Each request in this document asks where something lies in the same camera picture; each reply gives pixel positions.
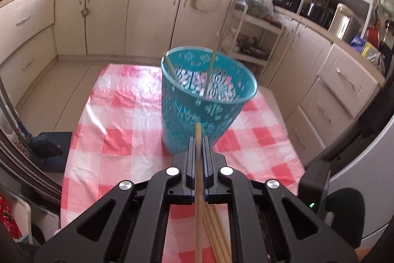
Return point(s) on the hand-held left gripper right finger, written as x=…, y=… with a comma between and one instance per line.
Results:
x=207, y=172

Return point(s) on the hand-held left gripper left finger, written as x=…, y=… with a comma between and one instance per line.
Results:
x=191, y=167

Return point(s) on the wooden chopstick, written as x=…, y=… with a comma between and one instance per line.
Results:
x=198, y=133
x=221, y=250
x=170, y=69
x=212, y=62

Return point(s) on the blue perforated plastic basket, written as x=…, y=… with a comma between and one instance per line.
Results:
x=184, y=115

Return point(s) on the white refrigerator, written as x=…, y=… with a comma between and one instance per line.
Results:
x=369, y=183

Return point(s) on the red white checkered tablecloth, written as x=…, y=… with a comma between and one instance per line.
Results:
x=123, y=115

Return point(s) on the cream drawer cabinet unit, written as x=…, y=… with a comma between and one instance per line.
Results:
x=338, y=90

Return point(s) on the dark blue plastic object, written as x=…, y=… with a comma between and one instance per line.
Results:
x=50, y=152

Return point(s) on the blue yellow carton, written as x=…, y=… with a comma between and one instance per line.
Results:
x=363, y=45

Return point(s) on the red pot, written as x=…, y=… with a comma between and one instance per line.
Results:
x=373, y=36

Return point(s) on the white shelf cart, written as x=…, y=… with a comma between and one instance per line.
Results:
x=257, y=19

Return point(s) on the white tall kitchen appliance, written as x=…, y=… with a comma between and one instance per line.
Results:
x=340, y=21

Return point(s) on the cream kitchen base cabinets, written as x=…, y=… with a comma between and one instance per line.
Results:
x=107, y=13

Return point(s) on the plastic bag of vegetables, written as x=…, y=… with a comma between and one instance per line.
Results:
x=257, y=2

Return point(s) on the red printed bag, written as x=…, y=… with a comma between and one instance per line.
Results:
x=7, y=216

